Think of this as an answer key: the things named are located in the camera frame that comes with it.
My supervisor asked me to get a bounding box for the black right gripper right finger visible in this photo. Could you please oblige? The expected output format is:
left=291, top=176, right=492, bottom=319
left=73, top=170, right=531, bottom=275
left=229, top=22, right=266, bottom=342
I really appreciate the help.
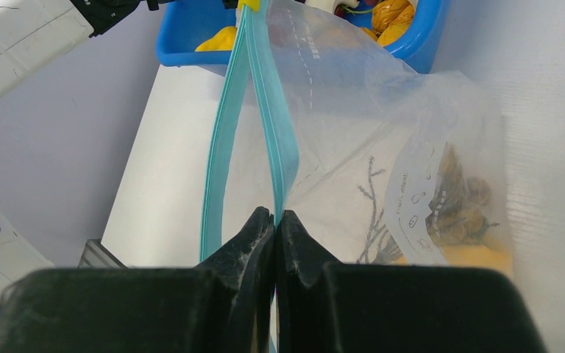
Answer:
left=275, top=210, right=546, bottom=352

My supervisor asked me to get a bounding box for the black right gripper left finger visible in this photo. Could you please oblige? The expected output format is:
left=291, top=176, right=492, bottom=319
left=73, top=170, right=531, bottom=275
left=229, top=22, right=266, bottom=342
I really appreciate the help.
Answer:
left=0, top=207, right=275, bottom=352

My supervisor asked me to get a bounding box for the yellow bell pepper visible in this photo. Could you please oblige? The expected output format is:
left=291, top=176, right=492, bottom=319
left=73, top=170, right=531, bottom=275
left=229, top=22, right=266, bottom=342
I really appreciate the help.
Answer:
left=394, top=240, right=515, bottom=279

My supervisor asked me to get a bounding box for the clear zip top bag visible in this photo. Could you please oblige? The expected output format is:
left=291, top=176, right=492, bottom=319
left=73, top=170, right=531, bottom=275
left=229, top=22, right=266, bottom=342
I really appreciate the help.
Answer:
left=201, top=1, right=513, bottom=263

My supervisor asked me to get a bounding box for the dried brown grape bunch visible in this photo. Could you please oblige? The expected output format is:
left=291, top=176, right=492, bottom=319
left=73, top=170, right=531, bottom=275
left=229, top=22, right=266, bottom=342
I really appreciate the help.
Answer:
left=355, top=143, right=502, bottom=266

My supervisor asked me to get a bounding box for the blue plastic bin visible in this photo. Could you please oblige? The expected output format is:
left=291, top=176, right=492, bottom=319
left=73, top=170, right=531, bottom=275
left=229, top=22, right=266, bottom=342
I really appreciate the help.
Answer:
left=156, top=0, right=451, bottom=76

